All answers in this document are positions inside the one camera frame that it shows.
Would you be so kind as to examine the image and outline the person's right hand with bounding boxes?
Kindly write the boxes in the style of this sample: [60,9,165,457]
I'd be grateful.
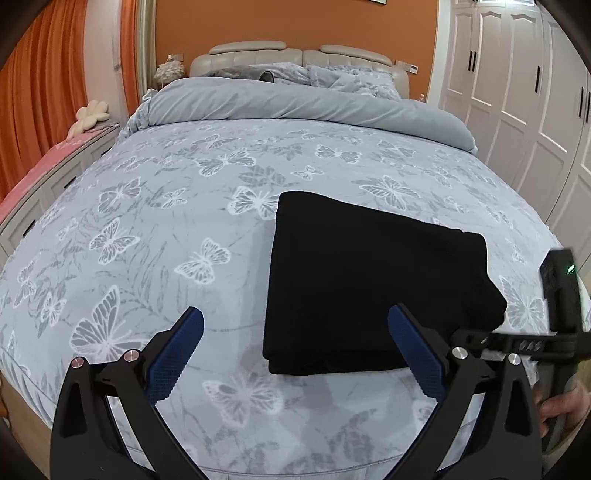
[534,373,591,437]

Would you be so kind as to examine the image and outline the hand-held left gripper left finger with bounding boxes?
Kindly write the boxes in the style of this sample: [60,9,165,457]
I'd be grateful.
[50,305,206,480]

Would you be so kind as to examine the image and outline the narrow orange curtain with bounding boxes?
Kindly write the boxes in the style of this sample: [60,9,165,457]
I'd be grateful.
[119,0,142,114]

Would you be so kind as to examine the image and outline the white drawer cabinet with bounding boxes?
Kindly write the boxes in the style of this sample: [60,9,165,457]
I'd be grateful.
[0,126,122,260]

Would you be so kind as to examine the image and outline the beige padded headboard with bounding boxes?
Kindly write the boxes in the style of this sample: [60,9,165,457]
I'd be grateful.
[189,40,411,100]

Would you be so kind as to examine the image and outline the grey duvet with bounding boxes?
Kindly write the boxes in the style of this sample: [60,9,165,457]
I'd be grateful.
[120,75,478,154]

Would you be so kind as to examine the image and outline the black pants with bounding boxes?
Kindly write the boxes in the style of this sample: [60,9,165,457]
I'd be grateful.
[262,190,509,376]

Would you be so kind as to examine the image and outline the bed with butterfly sheet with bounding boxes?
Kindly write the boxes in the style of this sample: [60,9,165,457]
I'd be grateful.
[0,116,591,480]

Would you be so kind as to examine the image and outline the flower shaped plush cushion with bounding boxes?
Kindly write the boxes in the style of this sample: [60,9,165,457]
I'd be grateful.
[68,100,112,138]

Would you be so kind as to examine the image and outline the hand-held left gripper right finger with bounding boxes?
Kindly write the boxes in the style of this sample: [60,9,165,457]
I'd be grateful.
[387,302,543,480]

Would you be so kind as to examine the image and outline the white flower decoration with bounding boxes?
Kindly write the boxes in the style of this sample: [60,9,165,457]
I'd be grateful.
[154,59,186,89]

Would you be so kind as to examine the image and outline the butterfly print pillow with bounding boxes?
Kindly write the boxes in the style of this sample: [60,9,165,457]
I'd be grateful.
[271,62,311,85]
[307,64,402,99]

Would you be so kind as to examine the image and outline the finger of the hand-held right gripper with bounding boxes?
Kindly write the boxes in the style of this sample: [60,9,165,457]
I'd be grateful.
[450,329,556,361]

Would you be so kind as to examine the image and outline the pink seat mat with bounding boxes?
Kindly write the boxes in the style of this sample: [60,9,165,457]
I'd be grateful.
[0,124,119,214]

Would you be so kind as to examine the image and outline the white wardrobe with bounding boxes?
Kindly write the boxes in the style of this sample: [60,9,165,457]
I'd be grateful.
[426,0,591,243]

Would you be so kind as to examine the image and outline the dark grey blanket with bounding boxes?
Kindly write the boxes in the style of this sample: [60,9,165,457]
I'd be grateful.
[207,65,276,85]

